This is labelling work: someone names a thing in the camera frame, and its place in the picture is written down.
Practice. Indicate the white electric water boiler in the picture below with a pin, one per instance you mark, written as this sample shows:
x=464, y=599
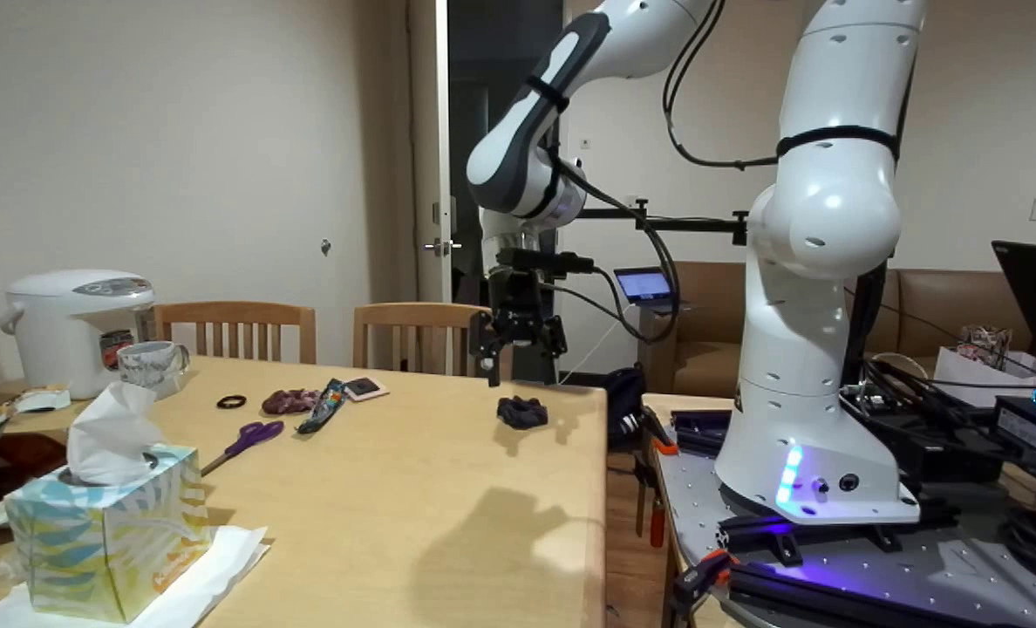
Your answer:
x=71, y=326

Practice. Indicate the pink framed small device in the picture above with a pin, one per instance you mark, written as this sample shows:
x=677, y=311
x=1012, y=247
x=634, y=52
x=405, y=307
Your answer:
x=363, y=389

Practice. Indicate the purple handled scissors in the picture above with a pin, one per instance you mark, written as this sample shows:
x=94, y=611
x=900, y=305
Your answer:
x=249, y=437

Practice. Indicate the light wooden chair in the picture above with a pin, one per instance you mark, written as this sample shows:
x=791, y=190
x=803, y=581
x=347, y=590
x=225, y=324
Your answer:
x=415, y=335

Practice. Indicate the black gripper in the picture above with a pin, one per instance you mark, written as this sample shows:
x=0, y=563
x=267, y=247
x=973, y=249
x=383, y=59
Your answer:
x=518, y=305

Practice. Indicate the white paper napkin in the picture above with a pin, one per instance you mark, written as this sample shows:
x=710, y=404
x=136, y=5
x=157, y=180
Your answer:
x=184, y=606

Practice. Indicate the purple scrunchie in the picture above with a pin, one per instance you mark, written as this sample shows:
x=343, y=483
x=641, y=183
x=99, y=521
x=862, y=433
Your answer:
x=287, y=404

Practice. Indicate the small screen device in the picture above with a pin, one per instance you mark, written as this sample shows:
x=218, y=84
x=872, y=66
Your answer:
x=642, y=289

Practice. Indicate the dark gray scrunchie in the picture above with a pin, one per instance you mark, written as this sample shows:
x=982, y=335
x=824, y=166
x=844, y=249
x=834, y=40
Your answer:
x=520, y=413

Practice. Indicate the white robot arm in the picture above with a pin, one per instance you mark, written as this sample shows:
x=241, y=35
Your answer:
x=824, y=220

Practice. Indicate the round metal robot base plate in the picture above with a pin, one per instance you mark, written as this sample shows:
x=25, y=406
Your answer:
x=953, y=577

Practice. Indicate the blue patterned tissue box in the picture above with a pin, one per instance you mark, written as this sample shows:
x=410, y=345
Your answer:
x=99, y=531

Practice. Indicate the left orange black clamp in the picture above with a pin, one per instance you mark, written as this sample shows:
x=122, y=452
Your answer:
x=693, y=583

